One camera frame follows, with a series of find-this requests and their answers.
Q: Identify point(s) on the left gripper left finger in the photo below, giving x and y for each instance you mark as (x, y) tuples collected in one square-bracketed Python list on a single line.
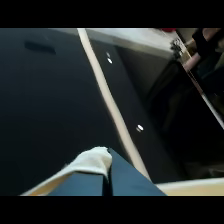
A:
[(81, 185)]

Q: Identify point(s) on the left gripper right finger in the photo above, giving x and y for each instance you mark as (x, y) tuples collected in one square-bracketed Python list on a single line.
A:
[(131, 180)]

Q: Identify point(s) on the white T-shirt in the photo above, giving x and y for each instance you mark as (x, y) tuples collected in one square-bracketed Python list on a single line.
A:
[(91, 161)]

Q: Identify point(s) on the silver frame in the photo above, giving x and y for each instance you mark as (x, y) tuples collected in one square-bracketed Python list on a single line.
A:
[(203, 96)]

